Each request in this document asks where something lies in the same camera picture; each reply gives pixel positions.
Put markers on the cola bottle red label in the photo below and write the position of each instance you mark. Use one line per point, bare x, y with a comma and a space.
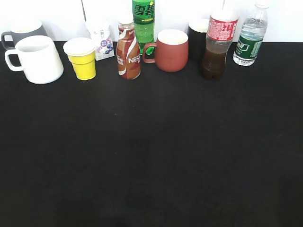
219, 37

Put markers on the white ceramic mug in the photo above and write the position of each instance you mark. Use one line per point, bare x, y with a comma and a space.
37, 57

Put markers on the yellow paper cup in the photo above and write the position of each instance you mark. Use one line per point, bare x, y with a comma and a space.
81, 54

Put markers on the green Sprite bottle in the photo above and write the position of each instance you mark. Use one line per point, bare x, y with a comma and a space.
144, 21

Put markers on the brown Nescafe coffee bottle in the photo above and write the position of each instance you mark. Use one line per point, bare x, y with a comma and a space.
127, 50

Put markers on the red ceramic mug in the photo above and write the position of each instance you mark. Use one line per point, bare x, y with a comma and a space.
171, 50

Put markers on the white blueberry yogurt carton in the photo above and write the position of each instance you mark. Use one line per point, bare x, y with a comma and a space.
100, 34

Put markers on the black ceramic mug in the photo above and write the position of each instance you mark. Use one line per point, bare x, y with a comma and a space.
196, 32

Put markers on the clear water bottle green label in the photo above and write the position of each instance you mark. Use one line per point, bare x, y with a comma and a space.
252, 34

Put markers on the grey ceramic mug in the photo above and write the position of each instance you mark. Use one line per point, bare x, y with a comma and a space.
21, 29

